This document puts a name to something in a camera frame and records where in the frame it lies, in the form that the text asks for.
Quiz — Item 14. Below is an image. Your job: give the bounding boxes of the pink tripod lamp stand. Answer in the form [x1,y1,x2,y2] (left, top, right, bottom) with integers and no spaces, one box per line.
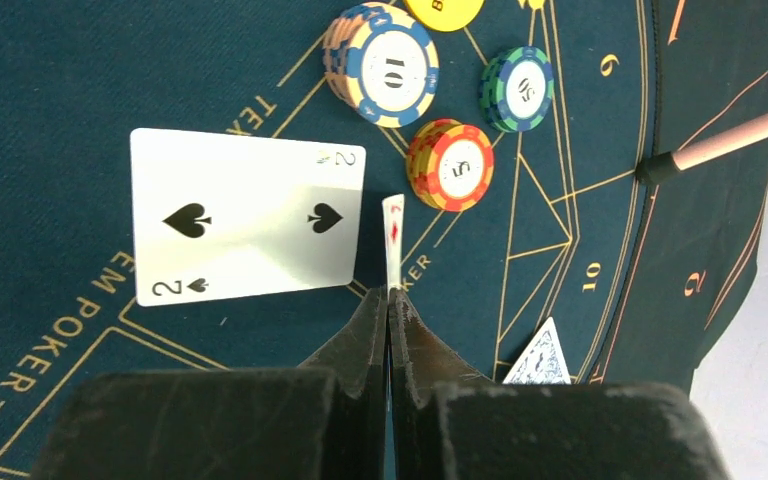
[635,113,768,186]

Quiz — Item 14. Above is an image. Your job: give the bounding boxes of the orange chip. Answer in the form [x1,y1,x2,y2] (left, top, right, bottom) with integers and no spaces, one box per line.
[405,118,494,213]

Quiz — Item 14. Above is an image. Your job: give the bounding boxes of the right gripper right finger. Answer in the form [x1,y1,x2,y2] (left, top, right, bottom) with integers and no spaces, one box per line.
[388,289,728,479]

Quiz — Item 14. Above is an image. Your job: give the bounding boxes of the round blue poker mat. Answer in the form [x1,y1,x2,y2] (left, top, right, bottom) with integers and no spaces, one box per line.
[0,1,654,479]

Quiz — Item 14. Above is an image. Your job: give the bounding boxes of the two of spades card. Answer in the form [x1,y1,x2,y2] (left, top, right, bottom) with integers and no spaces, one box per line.
[130,128,367,306]

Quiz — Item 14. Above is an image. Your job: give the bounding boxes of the yellow dealer button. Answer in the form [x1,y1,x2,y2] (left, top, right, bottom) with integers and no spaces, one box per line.
[403,0,484,32]

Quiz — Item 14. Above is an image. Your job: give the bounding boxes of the green chip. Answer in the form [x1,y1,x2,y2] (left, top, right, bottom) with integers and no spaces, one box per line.
[478,46,554,133]

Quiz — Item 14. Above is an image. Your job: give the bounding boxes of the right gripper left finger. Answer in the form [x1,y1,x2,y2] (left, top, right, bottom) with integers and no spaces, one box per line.
[31,288,387,479]

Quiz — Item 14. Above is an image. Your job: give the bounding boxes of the red diamond card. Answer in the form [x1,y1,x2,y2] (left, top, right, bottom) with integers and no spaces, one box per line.
[382,194,405,290]

